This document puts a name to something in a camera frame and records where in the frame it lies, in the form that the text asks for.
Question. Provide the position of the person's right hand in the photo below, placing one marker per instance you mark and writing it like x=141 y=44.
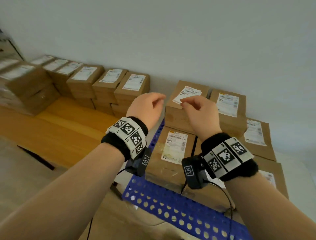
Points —
x=203 y=118

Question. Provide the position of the person's left hand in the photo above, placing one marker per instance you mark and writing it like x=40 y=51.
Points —
x=142 y=108

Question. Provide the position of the person's left fingers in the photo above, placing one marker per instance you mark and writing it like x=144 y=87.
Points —
x=158 y=97

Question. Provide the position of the person's right fingers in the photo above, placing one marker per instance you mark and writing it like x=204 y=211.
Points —
x=191 y=100

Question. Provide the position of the person's right forearm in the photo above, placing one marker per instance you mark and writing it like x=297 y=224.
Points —
x=266 y=210

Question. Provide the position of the person's left forearm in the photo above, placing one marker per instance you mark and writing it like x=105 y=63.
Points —
x=69 y=195

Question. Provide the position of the black wristband with marker tags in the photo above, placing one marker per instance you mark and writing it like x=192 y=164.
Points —
x=128 y=133
x=228 y=155

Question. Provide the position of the row of stacked cardboard boxes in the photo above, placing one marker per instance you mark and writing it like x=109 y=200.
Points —
x=81 y=84

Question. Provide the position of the blue perforated plastic crate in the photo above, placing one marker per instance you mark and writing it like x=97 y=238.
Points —
x=172 y=210

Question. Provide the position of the large flat cardboard box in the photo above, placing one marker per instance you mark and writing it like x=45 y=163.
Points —
x=123 y=222

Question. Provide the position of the dark metal rack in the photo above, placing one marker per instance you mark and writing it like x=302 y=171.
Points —
x=9 y=47

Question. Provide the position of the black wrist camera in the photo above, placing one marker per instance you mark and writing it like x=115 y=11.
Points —
x=140 y=164
x=193 y=174

